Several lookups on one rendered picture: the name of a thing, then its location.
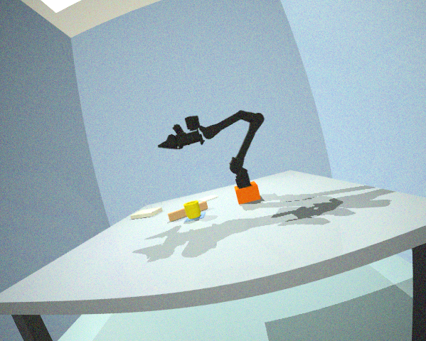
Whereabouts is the yellow cup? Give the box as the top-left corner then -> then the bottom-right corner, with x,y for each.
184,201 -> 201,219

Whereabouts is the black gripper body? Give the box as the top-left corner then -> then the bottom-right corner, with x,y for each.
168,133 -> 191,149

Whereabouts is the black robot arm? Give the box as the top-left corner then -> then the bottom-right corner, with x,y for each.
172,110 -> 265,189

